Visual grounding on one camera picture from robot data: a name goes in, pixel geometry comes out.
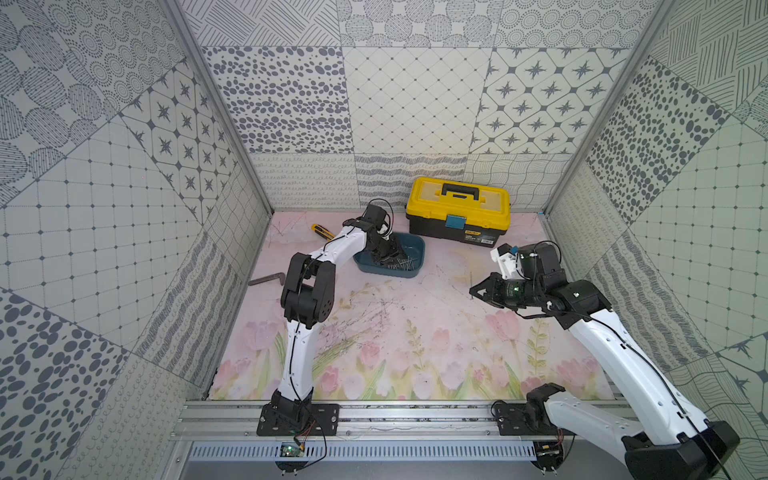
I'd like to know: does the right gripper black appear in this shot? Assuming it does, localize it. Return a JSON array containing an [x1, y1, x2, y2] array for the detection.
[[469, 273, 543, 312]]

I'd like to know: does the steel nail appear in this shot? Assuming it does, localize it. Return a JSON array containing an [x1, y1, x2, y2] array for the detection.
[[398, 257, 413, 271]]

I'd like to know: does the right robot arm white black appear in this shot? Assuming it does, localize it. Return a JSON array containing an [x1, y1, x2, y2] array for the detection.
[[469, 241, 740, 479]]

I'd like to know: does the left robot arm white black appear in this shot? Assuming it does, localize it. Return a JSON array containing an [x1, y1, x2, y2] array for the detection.
[[270, 203, 407, 429]]

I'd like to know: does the teal plastic storage box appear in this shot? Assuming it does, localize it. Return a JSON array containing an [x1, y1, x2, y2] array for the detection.
[[353, 232, 426, 278]]

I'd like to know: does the yellow utility knife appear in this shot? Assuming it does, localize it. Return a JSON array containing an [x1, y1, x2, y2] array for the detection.
[[311, 224, 335, 241]]

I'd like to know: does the yellow black toolbox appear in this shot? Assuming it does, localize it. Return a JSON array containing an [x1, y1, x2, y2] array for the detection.
[[406, 177, 511, 247]]

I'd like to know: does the dark metal hex key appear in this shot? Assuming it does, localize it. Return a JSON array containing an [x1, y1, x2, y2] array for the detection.
[[247, 272, 286, 287]]

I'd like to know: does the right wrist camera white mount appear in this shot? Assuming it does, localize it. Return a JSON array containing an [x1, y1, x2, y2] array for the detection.
[[490, 243, 522, 280]]

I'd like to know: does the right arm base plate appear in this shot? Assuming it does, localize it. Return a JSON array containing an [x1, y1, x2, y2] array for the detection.
[[490, 400, 574, 436]]

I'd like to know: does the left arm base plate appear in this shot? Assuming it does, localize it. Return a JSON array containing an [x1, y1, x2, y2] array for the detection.
[[257, 402, 340, 437]]

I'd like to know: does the aluminium mounting rail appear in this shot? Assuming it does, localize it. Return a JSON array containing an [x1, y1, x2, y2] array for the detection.
[[170, 398, 667, 444]]

